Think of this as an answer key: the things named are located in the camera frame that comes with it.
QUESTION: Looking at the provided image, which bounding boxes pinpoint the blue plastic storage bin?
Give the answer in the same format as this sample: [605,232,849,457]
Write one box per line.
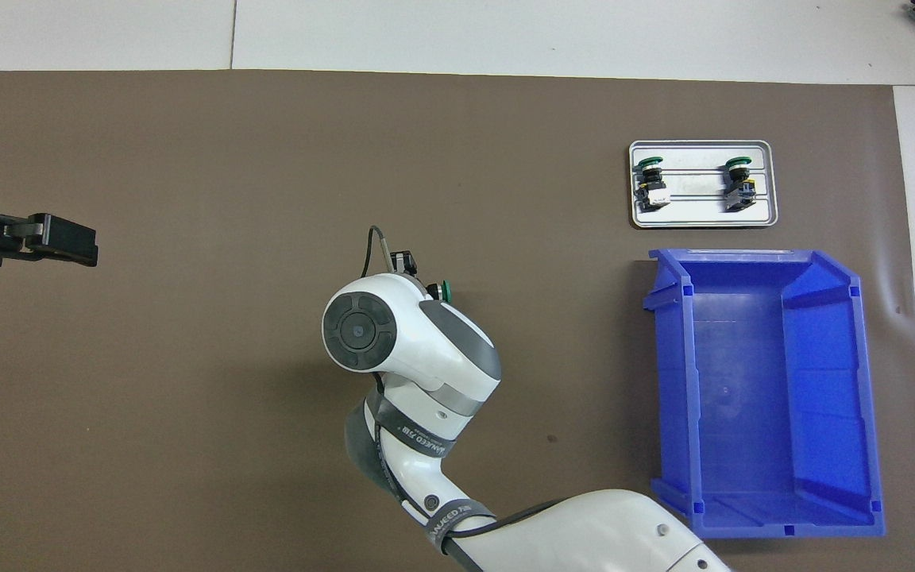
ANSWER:
[642,248,887,541]

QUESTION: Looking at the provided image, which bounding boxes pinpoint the grey metal tray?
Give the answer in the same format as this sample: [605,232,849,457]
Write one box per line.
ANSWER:
[629,140,779,230]

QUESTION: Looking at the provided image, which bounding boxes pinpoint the brown table mat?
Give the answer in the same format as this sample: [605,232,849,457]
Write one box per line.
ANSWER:
[0,70,915,572]

